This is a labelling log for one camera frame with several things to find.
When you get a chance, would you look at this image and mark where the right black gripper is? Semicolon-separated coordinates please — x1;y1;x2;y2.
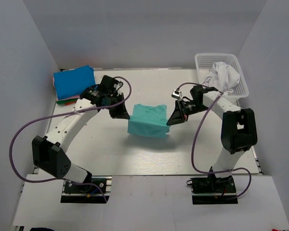
167;99;210;126

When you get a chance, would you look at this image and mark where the teal t shirt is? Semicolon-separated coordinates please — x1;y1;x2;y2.
127;104;170;138

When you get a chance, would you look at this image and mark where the white t shirt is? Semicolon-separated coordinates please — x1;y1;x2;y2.
202;62;240;95

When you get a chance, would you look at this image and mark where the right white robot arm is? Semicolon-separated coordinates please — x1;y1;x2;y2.
167;84;258;192

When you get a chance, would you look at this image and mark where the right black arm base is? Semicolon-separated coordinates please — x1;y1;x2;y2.
186;176;238;205

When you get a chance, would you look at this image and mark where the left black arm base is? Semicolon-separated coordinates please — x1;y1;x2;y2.
60;176;112;204

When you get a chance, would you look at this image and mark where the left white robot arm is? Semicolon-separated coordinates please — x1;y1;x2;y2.
32;75;130;192

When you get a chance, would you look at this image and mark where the pink folded t shirt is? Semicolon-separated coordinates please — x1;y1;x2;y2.
53;78;79;101

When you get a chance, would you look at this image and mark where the blue folded t shirt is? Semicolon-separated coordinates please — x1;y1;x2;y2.
53;65;95;101

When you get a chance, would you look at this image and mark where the green folded t shirt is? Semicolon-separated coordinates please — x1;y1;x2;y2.
56;99;77;105

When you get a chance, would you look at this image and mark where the white plastic basket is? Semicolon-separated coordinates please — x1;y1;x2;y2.
195;53;249;102

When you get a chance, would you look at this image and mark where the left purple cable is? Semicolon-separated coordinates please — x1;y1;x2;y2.
9;76;132;202

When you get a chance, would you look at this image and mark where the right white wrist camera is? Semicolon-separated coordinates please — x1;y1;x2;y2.
171;89;183;100

